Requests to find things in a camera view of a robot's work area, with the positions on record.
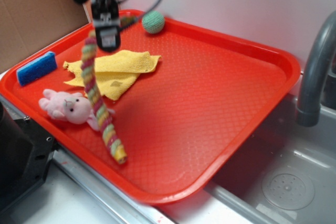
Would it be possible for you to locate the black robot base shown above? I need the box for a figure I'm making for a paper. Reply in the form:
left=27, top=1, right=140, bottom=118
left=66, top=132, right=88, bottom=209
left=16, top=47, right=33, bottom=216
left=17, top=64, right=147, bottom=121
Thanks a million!
left=1, top=104, right=55, bottom=214

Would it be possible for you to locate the grey sink basin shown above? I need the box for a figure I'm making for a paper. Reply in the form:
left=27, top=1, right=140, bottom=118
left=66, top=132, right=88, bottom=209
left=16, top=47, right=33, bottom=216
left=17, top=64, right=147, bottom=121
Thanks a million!
left=206, top=98, right=335, bottom=223

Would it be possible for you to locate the multicolored twisted rope toy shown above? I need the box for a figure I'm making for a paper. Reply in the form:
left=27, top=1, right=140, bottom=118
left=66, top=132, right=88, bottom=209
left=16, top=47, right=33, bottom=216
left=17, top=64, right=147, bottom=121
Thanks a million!
left=81, top=29, right=128, bottom=165

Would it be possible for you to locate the brown cardboard panel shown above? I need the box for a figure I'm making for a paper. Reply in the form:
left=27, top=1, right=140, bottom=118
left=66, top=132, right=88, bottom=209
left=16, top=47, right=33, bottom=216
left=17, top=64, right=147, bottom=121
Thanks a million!
left=1, top=0, right=92, bottom=72

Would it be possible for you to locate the green knitted ball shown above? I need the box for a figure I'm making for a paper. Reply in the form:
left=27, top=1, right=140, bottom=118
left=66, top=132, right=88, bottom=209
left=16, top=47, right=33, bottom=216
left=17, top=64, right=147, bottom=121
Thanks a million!
left=142, top=11, right=165, bottom=34

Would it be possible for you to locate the blue sponge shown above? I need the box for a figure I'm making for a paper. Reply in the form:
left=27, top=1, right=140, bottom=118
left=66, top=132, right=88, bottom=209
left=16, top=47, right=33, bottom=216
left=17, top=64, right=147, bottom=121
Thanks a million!
left=16, top=51, right=57, bottom=86

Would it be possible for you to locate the yellow cloth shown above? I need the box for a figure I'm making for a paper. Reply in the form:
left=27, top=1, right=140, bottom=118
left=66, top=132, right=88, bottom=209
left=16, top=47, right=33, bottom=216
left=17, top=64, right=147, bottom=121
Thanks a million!
left=62, top=49, right=162, bottom=101

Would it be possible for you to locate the grey faucet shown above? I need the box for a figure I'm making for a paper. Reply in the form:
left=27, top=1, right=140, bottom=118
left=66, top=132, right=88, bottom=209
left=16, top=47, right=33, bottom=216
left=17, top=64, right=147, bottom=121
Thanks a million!
left=295, top=12, right=335, bottom=127

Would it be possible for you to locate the red plastic tray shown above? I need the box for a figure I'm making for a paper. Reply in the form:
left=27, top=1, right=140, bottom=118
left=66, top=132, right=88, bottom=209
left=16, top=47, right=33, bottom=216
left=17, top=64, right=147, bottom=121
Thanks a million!
left=1, top=19, right=300, bottom=205

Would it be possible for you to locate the pink plush bunny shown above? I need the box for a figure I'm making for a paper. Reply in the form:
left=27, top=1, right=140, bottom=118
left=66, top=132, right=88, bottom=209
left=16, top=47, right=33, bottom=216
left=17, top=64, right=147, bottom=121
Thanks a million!
left=38, top=89, right=99, bottom=131

